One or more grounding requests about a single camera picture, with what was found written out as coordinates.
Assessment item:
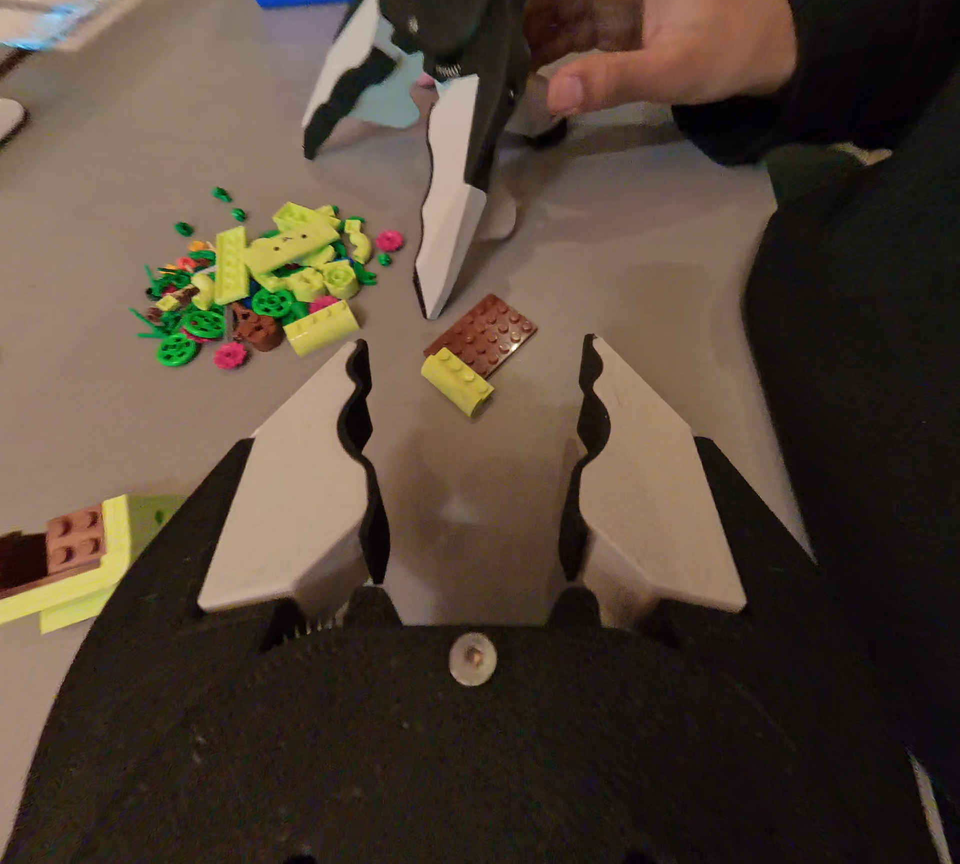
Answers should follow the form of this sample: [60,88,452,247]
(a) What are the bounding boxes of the lime face tile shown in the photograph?
[243,223,342,276]

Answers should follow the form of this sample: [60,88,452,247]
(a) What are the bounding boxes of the pile of small toy bricks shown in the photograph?
[129,200,406,370]

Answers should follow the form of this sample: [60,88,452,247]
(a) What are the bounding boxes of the short lime toy plate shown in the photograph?
[273,202,342,235]

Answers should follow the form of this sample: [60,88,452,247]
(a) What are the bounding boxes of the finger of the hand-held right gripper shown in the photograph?
[414,75,489,320]
[301,0,402,160]

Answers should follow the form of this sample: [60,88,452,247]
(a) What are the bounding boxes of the lime brick box with brown bricks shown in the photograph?
[0,494,189,634]

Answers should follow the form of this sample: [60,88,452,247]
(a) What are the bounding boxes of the person's right hand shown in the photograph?
[523,0,798,117]

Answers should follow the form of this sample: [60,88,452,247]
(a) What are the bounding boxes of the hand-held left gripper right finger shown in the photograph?
[558,334,747,629]

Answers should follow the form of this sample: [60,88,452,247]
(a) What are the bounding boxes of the long lime toy plate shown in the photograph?
[213,227,250,306]

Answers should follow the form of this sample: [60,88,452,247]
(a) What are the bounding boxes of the lime curved brick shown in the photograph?
[283,299,361,357]

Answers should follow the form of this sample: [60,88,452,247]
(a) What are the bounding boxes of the person's black clothing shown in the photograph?
[742,77,960,805]

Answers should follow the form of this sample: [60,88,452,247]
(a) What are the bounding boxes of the lime bracket build with brown plate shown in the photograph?
[420,293,539,419]

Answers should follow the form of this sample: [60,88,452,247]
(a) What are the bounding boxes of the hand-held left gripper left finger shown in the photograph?
[197,339,391,629]

